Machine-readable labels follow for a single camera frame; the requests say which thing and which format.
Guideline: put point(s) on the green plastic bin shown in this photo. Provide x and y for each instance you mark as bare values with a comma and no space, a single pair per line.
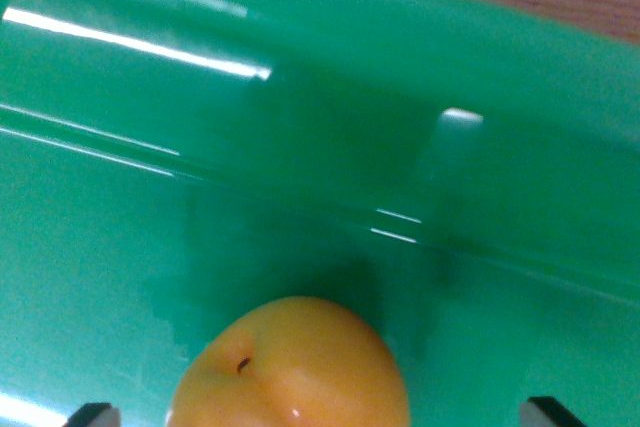
300,147

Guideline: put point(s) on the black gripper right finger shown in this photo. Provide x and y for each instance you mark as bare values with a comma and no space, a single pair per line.
544,415

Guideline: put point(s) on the yellow orange peach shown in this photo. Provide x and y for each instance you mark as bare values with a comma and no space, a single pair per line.
295,372

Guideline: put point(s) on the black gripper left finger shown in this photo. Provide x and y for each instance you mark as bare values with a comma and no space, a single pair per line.
95,417

